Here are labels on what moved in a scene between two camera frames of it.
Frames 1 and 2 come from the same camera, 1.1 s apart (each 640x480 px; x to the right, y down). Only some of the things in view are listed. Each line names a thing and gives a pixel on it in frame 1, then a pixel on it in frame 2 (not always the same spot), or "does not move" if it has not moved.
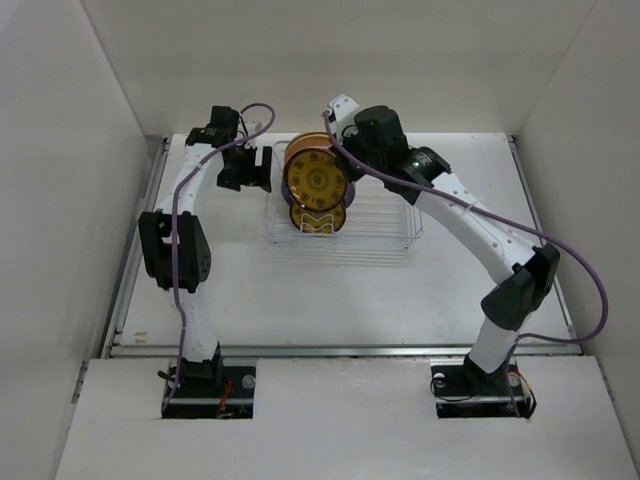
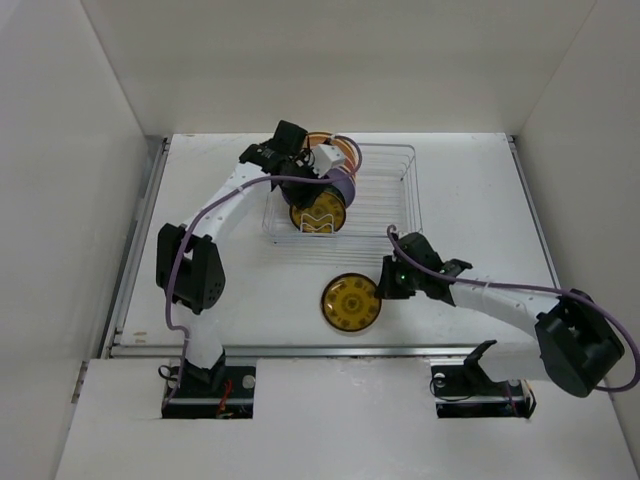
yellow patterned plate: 315,179 to 351,302
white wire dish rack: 376,218 does not move
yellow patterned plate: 324,221 does not move
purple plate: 286,193 does not move
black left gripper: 254,174 to 306,197
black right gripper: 349,173 to 386,287
